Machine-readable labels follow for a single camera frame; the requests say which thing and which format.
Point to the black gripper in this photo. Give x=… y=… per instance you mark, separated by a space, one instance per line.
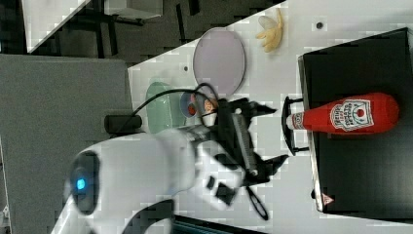
x=230 y=129

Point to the red plush ketchup bottle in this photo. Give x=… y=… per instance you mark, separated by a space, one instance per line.
x=368 y=114

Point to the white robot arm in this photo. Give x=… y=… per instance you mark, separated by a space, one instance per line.
x=127 y=184

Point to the black toaster oven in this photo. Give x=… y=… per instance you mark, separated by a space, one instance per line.
x=368 y=176

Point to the orange slice toy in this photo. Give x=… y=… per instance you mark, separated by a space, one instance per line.
x=209 y=105

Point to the lavender oval plate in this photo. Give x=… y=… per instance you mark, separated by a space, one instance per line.
x=219 y=60

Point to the green colander basket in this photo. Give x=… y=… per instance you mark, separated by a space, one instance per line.
x=164 y=113

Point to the black cylindrical container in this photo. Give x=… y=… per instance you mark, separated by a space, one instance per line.
x=122 y=124

